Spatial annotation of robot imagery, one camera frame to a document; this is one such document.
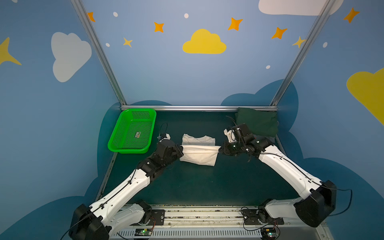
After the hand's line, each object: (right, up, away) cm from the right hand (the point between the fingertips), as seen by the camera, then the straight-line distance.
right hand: (220, 147), depth 79 cm
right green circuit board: (+23, -41, -6) cm, 47 cm away
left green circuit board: (-39, -40, -8) cm, 56 cm away
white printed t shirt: (-10, -2, 0) cm, 10 cm away
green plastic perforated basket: (-59, +7, +29) cm, 66 cm away
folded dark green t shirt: (+34, +14, +26) cm, 44 cm away
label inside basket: (-56, +6, +29) cm, 63 cm away
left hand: (-19, 0, -1) cm, 19 cm away
